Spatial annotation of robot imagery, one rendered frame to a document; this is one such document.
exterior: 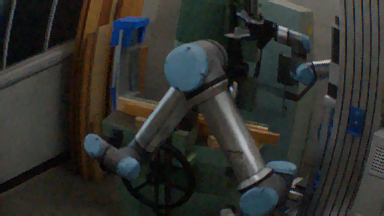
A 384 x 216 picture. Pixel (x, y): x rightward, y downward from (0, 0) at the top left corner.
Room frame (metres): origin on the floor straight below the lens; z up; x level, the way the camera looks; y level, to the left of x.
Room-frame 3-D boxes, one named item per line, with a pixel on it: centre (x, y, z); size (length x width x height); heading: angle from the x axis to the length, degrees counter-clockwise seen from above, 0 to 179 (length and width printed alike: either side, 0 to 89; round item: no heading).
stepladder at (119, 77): (3.38, 0.33, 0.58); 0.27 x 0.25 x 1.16; 67
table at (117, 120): (2.42, 0.03, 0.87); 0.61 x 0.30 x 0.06; 75
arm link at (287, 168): (1.81, -0.29, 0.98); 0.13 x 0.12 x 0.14; 158
